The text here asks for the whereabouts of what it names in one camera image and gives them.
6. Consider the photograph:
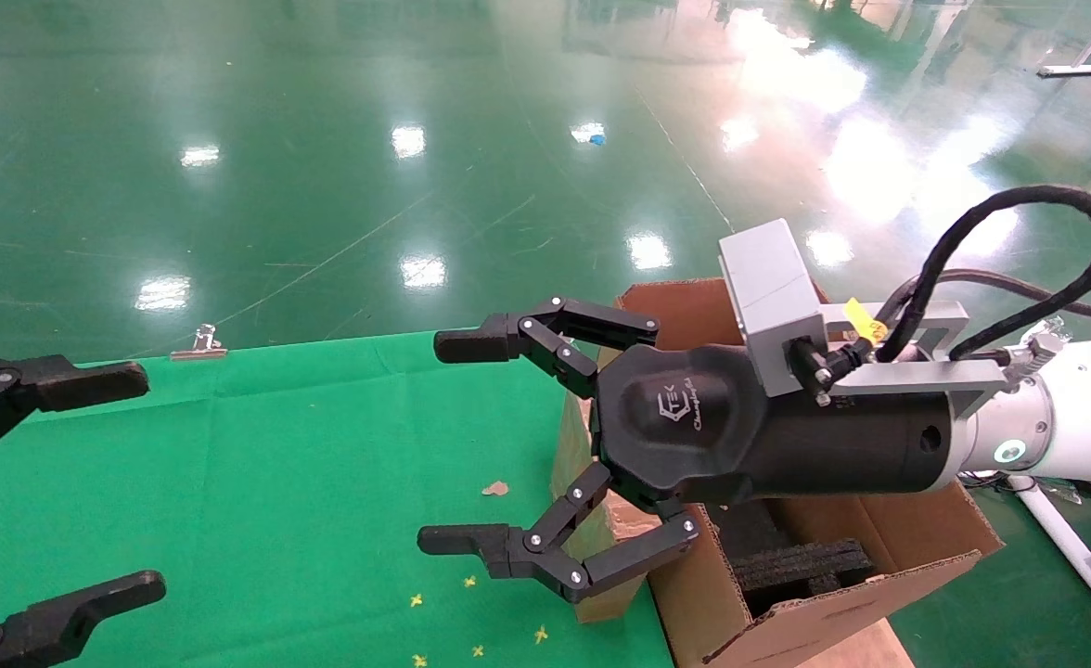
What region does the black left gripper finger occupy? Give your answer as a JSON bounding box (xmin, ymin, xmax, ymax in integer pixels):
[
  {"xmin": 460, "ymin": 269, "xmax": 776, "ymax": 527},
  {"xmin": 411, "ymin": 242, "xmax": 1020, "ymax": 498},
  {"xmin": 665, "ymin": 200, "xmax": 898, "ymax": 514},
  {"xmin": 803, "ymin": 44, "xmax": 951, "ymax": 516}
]
[
  {"xmin": 0, "ymin": 351, "xmax": 150, "ymax": 474},
  {"xmin": 0, "ymin": 571, "xmax": 167, "ymax": 668}
]

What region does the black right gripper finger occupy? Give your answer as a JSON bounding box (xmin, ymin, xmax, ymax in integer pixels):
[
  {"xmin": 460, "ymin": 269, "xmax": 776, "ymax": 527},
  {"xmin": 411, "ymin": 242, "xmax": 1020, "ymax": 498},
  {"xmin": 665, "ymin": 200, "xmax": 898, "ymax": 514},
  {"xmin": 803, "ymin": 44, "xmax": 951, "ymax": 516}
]
[
  {"xmin": 417, "ymin": 461, "xmax": 700, "ymax": 605},
  {"xmin": 433, "ymin": 297, "xmax": 660, "ymax": 402}
]

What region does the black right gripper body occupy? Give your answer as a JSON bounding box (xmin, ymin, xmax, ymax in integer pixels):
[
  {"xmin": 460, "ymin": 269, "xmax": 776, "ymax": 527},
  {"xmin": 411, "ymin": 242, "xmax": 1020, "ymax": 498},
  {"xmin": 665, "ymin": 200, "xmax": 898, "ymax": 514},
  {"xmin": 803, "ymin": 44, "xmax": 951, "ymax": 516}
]
[{"xmin": 592, "ymin": 345, "xmax": 959, "ymax": 507}]

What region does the large open cardboard carton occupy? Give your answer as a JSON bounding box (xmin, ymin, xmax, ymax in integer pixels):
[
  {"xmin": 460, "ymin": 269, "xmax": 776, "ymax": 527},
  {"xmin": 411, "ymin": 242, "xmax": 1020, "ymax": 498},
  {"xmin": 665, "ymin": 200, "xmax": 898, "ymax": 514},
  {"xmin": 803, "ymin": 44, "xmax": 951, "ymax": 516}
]
[{"xmin": 550, "ymin": 276, "xmax": 1006, "ymax": 668}]

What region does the silver binder clip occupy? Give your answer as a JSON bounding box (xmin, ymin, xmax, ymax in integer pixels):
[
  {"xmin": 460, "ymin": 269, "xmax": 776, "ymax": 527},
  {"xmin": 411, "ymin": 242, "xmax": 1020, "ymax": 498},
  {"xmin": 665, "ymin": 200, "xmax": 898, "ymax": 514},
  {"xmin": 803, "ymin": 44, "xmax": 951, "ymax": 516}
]
[{"xmin": 170, "ymin": 325, "xmax": 229, "ymax": 361}]

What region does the black foam block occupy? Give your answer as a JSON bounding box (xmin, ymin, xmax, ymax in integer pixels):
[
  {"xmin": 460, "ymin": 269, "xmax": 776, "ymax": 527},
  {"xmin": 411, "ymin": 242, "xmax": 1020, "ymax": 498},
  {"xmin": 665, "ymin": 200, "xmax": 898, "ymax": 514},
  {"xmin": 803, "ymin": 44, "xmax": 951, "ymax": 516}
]
[{"xmin": 731, "ymin": 540, "xmax": 876, "ymax": 618}]

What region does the green table cloth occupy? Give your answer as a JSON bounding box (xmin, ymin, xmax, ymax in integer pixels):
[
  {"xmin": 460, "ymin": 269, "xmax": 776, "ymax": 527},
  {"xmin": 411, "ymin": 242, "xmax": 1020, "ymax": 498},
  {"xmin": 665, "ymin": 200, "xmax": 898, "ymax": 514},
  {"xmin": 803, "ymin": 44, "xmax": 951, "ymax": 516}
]
[{"xmin": 0, "ymin": 329, "xmax": 676, "ymax": 668}]

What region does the white table leg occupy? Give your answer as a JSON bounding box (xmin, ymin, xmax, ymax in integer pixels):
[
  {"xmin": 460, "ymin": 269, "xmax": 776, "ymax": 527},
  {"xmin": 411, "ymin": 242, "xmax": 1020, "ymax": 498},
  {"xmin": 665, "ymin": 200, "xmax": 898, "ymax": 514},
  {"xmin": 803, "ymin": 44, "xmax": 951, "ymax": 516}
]
[{"xmin": 1009, "ymin": 475, "xmax": 1091, "ymax": 646}]

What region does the white table foot bar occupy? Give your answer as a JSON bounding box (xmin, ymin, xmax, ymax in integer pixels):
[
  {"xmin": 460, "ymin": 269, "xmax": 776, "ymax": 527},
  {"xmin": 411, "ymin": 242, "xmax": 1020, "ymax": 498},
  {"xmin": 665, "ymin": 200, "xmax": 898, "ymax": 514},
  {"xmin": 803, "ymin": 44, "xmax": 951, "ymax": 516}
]
[{"xmin": 1037, "ymin": 0, "xmax": 1091, "ymax": 79}]

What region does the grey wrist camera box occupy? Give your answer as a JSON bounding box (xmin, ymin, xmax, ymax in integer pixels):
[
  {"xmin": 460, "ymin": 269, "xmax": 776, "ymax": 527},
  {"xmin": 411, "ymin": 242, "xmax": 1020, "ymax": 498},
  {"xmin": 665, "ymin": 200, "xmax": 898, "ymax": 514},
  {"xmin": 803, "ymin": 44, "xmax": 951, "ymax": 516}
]
[{"xmin": 718, "ymin": 219, "xmax": 829, "ymax": 400}]

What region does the yellow cable tag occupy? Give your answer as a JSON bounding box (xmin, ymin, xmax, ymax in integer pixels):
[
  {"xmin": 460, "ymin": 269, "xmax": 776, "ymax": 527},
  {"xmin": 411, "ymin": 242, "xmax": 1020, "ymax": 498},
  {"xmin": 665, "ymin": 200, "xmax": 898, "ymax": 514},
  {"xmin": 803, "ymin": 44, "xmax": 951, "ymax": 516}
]
[{"xmin": 844, "ymin": 297, "xmax": 890, "ymax": 344}]

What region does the grey metal camera bracket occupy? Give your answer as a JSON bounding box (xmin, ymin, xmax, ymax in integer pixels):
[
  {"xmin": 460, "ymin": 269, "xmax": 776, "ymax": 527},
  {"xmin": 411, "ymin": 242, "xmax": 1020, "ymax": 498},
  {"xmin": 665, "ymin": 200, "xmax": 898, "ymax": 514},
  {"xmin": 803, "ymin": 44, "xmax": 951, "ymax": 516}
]
[{"xmin": 815, "ymin": 302, "xmax": 1010, "ymax": 420}]

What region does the thin black cable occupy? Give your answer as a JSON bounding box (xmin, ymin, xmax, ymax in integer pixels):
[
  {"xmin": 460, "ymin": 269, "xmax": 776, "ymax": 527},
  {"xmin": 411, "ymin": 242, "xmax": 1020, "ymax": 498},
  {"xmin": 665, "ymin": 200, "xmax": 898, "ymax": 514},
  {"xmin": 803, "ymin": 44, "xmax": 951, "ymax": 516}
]
[{"xmin": 889, "ymin": 269, "xmax": 1091, "ymax": 326}]

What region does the silver cable connector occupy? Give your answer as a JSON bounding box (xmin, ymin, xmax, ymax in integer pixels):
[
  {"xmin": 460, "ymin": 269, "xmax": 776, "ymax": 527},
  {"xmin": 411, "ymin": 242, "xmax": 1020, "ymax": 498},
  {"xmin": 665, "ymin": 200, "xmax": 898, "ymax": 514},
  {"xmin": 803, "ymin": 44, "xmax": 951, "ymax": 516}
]
[{"xmin": 1005, "ymin": 320, "xmax": 1066, "ymax": 381}]

